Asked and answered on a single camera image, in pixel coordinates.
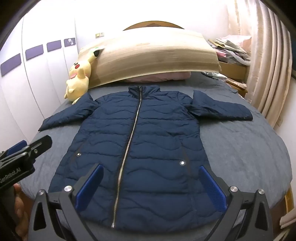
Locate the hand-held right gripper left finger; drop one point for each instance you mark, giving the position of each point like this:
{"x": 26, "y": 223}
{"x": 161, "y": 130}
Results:
{"x": 89, "y": 185}

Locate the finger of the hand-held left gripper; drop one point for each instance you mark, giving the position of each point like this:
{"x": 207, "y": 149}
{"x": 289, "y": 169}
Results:
{"x": 39, "y": 144}
{"x": 16, "y": 147}

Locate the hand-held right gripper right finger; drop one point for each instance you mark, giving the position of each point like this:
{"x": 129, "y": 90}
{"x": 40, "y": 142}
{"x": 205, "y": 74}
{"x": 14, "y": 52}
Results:
{"x": 212, "y": 187}

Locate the navy puffer jacket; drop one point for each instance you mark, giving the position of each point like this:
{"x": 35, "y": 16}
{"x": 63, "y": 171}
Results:
{"x": 150, "y": 139}

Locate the pile of clothes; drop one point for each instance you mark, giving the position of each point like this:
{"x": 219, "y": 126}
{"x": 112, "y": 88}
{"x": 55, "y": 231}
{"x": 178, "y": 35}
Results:
{"x": 231, "y": 49}

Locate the person's left hand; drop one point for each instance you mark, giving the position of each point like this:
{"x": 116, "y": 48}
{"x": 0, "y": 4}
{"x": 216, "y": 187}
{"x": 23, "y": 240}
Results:
{"x": 20, "y": 208}

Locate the grey bed sheet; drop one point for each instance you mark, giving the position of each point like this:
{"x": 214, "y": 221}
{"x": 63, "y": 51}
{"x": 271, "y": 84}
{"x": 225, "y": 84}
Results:
{"x": 242, "y": 150}

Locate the white wardrobe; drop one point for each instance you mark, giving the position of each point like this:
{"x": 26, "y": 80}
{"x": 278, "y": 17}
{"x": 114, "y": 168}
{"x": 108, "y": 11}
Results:
{"x": 34, "y": 92}

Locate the yellow plush toy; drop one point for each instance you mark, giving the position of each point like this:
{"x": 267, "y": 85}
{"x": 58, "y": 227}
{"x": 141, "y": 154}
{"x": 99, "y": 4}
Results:
{"x": 77, "y": 83}

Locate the purple printed wardrobe panel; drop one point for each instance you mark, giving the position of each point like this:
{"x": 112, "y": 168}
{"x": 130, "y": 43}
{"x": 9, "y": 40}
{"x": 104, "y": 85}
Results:
{"x": 70, "y": 42}

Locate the white patterned cloth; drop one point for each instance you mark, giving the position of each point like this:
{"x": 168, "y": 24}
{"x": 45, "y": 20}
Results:
{"x": 214, "y": 76}

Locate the pink pillow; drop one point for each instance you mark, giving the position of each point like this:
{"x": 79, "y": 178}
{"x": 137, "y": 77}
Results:
{"x": 159, "y": 77}

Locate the beige curtain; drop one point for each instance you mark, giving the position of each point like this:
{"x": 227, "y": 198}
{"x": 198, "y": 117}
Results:
{"x": 266, "y": 58}

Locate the beige wooden board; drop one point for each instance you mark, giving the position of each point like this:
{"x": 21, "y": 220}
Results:
{"x": 150, "y": 55}

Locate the brown arched headboard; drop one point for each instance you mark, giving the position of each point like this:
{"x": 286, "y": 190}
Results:
{"x": 152, "y": 25}

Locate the wall switch plate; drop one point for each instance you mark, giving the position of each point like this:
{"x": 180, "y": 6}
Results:
{"x": 99, "y": 35}

